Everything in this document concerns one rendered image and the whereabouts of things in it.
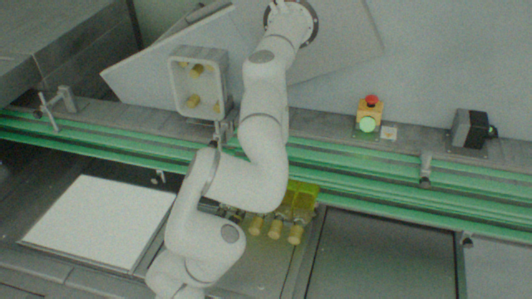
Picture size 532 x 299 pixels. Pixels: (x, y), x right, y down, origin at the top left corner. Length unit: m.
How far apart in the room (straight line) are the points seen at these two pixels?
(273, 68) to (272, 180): 0.28
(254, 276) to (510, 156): 0.79
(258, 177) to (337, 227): 0.72
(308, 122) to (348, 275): 0.48
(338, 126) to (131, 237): 0.74
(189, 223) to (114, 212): 0.80
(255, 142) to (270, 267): 0.60
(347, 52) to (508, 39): 0.40
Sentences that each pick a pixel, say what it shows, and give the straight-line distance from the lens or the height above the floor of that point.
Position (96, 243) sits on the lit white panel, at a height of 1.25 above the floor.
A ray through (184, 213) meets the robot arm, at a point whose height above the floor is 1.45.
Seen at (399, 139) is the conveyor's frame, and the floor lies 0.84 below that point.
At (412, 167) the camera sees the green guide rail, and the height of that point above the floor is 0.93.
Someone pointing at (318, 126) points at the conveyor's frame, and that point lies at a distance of 1.27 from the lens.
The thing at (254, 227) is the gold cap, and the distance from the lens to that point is 1.16.
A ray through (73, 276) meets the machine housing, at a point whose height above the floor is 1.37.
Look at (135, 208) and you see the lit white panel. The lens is 1.48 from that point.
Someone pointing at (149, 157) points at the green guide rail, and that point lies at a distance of 1.52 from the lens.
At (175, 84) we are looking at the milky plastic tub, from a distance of 1.37.
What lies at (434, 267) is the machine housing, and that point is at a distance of 1.37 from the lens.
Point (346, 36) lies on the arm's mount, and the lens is 1.15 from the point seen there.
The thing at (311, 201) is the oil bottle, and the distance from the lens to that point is 1.21.
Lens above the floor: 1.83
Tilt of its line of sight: 46 degrees down
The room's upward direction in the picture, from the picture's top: 155 degrees counter-clockwise
